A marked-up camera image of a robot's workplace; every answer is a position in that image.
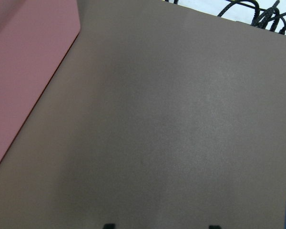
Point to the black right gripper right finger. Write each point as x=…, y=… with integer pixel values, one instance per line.
x=214, y=227

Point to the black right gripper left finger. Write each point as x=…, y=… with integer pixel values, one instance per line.
x=109, y=226

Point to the pink plastic box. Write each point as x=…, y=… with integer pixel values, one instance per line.
x=35, y=35

